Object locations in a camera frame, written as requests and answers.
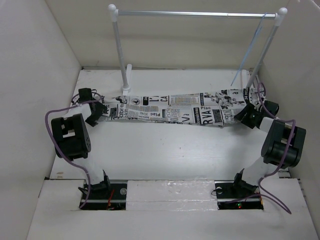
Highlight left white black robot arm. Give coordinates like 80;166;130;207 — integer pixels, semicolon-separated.
45;88;112;199

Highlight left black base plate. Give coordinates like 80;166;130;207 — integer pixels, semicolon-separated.
78;180;128;211

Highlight purple cable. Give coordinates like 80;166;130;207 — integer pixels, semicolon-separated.
224;81;297;216
44;92;105;208

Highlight white metal clothes rack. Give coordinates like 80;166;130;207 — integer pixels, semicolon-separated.
107;4;288;96

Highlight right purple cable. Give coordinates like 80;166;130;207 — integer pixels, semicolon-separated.
224;81;297;216

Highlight white foam block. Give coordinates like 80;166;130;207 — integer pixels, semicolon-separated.
125;179;218;212

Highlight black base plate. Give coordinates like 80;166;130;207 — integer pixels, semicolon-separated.
211;180;264;211
78;180;128;211

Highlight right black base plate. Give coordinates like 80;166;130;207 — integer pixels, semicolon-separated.
211;180;264;211

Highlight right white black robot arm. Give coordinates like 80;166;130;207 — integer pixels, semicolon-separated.
231;100;307;197

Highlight newspaper print trousers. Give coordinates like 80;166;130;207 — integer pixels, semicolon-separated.
104;88;261;127

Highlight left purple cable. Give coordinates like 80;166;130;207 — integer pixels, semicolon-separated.
44;92;105;208

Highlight light blue wire hanger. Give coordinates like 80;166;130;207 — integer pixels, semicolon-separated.
230;12;267;87

